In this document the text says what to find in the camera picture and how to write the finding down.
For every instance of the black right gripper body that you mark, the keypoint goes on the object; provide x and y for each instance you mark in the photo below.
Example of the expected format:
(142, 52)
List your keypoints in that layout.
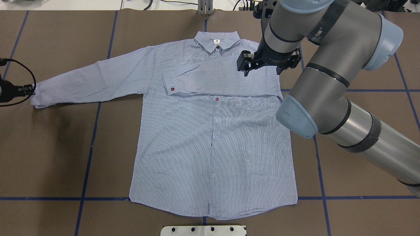
(275, 56)

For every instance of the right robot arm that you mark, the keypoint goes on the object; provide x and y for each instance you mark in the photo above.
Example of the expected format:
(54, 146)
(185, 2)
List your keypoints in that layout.
(349, 38)

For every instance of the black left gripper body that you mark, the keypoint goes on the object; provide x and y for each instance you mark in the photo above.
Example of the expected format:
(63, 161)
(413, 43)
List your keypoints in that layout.
(7, 88)

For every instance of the light blue striped shirt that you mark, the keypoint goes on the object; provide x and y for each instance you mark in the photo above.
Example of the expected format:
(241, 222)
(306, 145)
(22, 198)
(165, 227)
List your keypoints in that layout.
(209, 143)

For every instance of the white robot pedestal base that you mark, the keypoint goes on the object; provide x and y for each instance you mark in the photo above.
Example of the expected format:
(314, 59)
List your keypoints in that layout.
(215, 230)

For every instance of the aluminium frame post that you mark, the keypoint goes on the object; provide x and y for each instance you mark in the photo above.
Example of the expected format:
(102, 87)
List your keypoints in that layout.
(205, 7)

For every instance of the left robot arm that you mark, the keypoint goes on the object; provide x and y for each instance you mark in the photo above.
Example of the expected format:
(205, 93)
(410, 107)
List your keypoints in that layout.
(9, 91)

